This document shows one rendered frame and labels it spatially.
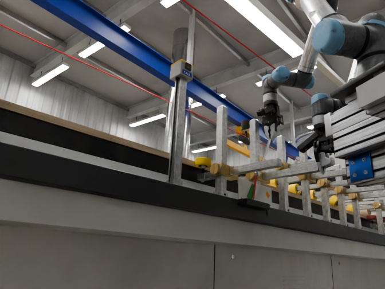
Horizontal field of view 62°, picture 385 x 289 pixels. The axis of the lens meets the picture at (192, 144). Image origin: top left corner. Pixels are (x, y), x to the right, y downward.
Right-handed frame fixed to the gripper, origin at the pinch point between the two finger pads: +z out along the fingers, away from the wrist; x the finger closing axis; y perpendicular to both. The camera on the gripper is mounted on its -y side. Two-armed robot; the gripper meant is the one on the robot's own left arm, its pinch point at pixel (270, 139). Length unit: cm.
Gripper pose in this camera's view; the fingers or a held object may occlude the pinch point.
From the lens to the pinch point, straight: 162.3
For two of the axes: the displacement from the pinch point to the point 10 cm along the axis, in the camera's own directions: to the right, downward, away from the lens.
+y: 7.3, 2.1, 6.5
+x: -6.8, 2.1, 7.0
